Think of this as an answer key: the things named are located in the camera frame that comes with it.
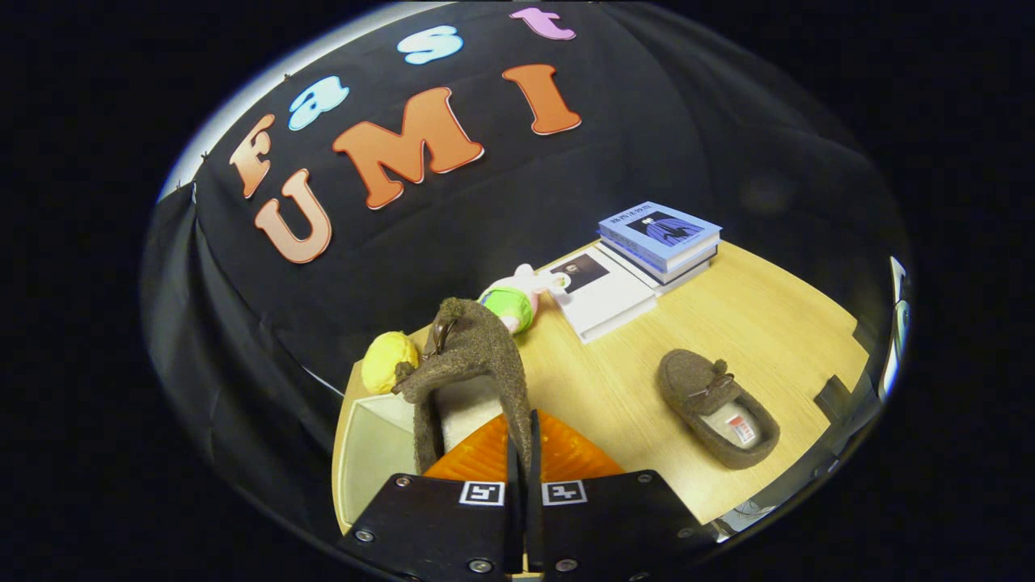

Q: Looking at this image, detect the yellow knitted toy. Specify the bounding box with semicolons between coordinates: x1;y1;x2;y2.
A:
360;331;420;396

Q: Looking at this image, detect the blue cover book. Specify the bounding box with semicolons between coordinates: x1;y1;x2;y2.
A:
598;200;723;272

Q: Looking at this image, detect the brown felt shoe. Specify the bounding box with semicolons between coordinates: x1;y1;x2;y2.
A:
656;348;782;471
391;296;535;479

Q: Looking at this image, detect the green and pink plush toy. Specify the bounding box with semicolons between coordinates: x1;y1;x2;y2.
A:
478;263;572;335

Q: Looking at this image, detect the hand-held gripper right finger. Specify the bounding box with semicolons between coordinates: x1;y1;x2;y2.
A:
527;407;717;580

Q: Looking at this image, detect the white book with dark photo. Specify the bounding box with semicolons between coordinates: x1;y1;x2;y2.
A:
539;244;658;345

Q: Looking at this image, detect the grey fabric storage box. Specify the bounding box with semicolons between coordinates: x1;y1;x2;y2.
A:
332;359;423;535

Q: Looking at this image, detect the white panel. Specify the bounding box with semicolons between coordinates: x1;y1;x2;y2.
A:
888;255;911;310

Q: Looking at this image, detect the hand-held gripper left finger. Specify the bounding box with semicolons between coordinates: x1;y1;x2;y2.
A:
337;414;525;580

